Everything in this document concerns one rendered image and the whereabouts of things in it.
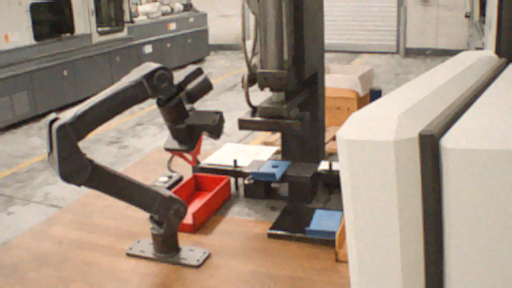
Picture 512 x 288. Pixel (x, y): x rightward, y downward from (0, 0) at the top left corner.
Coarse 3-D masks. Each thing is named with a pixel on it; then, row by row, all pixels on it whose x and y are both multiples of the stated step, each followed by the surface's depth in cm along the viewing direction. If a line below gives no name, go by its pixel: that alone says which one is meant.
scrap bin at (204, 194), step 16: (192, 176) 146; (208, 176) 146; (224, 176) 145; (176, 192) 137; (192, 192) 147; (208, 192) 148; (224, 192) 141; (192, 208) 137; (208, 208) 131; (192, 224) 123
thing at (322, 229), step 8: (320, 216) 125; (328, 216) 125; (336, 216) 125; (312, 224) 121; (320, 224) 121; (328, 224) 121; (336, 224) 121; (312, 232) 115; (320, 232) 114; (328, 232) 114; (336, 232) 117
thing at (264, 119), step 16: (272, 96) 135; (288, 96) 143; (304, 96) 148; (256, 112) 141; (272, 112) 132; (288, 112) 132; (304, 112) 139; (240, 128) 137; (256, 128) 136; (272, 128) 134; (288, 128) 133; (304, 128) 135
